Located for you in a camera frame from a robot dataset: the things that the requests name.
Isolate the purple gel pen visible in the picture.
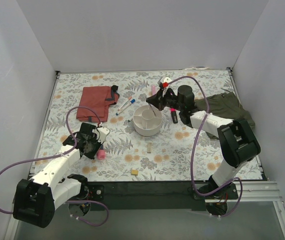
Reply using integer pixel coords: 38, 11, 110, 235
145, 95, 157, 117

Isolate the pink black highlighter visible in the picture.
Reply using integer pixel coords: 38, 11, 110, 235
170, 108, 178, 124

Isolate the light pink highlighter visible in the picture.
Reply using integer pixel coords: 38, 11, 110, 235
151, 85, 157, 95

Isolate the pink clear pencil case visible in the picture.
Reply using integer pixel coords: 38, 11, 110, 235
96, 144, 106, 160

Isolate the beige long eraser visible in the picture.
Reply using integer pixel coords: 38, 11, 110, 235
147, 142, 152, 153

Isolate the yellow small eraser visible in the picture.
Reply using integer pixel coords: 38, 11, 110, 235
131, 169, 139, 175

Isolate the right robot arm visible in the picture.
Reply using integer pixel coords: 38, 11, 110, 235
146, 83, 261, 199

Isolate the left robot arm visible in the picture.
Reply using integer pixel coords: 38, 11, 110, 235
12, 123, 110, 228

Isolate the blue cap white marker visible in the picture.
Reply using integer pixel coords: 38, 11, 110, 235
116, 99, 136, 116

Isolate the peach cap white marker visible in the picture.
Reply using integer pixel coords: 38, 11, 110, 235
117, 96, 133, 112

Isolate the white round divided organizer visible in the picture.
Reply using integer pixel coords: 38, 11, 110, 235
133, 105, 163, 137

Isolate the floral patterned table mat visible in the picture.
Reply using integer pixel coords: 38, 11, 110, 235
32, 70, 234, 182

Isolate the red folded cloth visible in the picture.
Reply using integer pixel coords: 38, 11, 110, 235
76, 85, 120, 123

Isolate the olive green folded cloth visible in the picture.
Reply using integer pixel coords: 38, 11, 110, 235
206, 92, 256, 131

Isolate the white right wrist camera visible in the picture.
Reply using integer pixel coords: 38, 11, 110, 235
157, 76, 172, 89

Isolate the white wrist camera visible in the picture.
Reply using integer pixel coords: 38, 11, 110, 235
96, 126, 110, 139
157, 76, 172, 89

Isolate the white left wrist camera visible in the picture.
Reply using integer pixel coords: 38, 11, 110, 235
96, 126, 110, 139

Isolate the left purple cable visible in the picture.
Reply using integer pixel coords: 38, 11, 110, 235
0, 106, 110, 227

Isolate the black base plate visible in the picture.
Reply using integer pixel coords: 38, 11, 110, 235
82, 181, 240, 212

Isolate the aluminium frame rail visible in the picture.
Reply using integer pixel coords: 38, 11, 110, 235
202, 181, 283, 203

